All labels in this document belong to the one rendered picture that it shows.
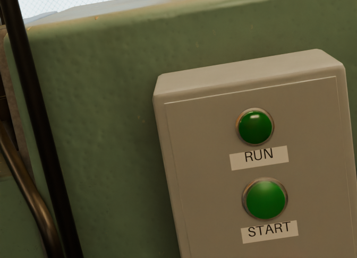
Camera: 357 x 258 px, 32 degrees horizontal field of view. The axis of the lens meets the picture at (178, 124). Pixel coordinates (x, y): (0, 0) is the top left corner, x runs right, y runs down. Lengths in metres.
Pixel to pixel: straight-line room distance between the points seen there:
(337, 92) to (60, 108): 0.17
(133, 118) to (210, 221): 0.09
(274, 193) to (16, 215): 0.21
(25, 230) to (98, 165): 0.10
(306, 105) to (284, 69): 0.02
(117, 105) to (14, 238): 0.14
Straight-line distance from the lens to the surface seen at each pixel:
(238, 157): 0.33
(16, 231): 0.47
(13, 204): 0.46
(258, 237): 0.35
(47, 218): 0.40
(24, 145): 0.44
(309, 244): 0.35
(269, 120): 0.32
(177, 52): 0.38
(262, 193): 0.33
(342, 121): 0.33
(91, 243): 0.42
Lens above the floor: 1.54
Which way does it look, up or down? 14 degrees down
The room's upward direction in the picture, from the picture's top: 10 degrees counter-clockwise
